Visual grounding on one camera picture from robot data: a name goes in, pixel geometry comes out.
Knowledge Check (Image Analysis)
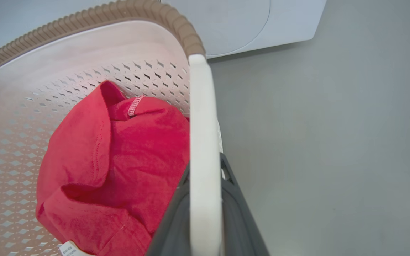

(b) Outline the red cloth garment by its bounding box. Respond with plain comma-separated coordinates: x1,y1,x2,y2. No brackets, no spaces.
36,80,190,256

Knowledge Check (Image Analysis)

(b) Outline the white perforated laundry basket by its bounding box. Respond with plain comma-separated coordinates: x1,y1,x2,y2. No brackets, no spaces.
0,0,223,256

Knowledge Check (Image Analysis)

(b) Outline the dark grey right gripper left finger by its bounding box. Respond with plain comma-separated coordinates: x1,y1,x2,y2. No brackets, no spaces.
146,161,191,256

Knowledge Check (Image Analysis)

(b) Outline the white washing machine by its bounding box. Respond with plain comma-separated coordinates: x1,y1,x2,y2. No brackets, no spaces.
162,0,327,59

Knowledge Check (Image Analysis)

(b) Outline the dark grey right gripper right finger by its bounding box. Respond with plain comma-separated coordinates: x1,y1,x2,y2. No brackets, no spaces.
220,152,270,256

